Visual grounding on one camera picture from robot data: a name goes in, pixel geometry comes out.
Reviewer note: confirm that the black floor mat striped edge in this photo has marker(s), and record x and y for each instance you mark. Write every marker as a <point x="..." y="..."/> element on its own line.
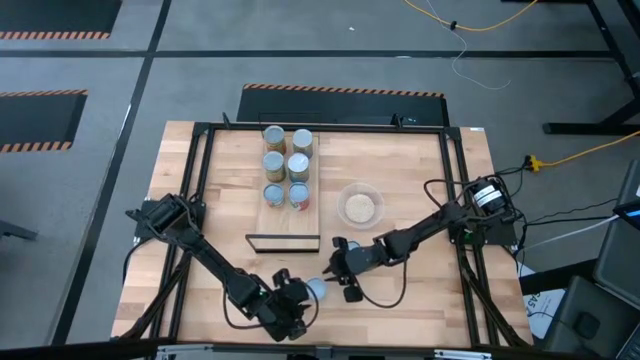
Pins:
<point x="35" y="120"/>
<point x="55" y="15"/>
<point x="340" y="107"/>

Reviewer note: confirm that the short mandarin oranges can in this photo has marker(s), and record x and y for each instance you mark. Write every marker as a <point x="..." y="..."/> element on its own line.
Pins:
<point x="274" y="195"/>

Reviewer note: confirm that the mixed fruit can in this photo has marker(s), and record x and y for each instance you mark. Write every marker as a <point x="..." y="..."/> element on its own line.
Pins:
<point x="299" y="196"/>

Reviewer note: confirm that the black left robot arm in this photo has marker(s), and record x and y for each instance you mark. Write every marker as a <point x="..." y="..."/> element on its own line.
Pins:
<point x="210" y="256"/>

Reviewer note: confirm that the grey stand foot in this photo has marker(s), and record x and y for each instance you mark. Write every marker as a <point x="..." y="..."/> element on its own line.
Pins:
<point x="15" y="231"/>

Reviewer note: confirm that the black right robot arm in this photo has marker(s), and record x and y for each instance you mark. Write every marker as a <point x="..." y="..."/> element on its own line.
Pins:
<point x="430" y="227"/>

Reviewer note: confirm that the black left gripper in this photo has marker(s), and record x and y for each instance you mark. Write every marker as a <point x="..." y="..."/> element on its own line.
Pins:
<point x="287" y="307"/>

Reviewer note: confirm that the tall pineapple can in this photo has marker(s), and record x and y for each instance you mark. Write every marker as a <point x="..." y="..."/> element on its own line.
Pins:
<point x="274" y="139"/>

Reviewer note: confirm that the black desk leg frame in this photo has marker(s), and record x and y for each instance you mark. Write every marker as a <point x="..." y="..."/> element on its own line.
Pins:
<point x="575" y="128"/>

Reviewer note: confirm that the tall oranges can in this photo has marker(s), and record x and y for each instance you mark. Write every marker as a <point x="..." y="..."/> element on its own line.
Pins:
<point x="274" y="166"/>

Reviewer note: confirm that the black aluminium table frame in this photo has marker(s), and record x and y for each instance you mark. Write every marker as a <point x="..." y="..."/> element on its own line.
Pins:
<point x="240" y="127"/>

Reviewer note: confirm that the tall peaches can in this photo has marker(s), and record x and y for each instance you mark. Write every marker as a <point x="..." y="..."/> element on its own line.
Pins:
<point x="302" y="142"/>

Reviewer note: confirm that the laptop with blue screen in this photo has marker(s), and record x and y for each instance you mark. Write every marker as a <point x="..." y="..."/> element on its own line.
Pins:
<point x="631" y="212"/>

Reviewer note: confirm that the white paper sheet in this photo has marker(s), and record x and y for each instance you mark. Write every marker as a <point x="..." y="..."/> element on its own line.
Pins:
<point x="542" y="310"/>

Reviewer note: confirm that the black crossbar with silver brackets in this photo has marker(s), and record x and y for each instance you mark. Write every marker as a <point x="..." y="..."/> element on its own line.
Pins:
<point x="320" y="352"/>

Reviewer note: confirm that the beige grain heap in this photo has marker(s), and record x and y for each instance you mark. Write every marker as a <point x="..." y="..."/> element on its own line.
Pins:
<point x="360" y="207"/>

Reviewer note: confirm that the dark grey equipment case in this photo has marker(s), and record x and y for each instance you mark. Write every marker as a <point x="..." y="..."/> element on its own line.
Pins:
<point x="585" y="325"/>

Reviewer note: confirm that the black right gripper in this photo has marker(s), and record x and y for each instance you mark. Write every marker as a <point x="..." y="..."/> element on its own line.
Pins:
<point x="357" y="262"/>

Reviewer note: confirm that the tall teal and yellow can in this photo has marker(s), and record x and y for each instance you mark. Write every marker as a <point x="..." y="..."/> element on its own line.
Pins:
<point x="298" y="166"/>

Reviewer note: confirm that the black metal floor beam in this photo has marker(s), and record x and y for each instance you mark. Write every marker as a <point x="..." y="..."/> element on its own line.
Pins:
<point x="550" y="280"/>

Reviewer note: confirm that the short green can orange fruit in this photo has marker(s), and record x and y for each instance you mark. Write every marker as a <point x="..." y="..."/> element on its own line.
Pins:
<point x="317" y="289"/>

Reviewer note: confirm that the clear plastic bowl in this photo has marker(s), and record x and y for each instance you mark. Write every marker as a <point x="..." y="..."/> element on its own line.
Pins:
<point x="379" y="210"/>

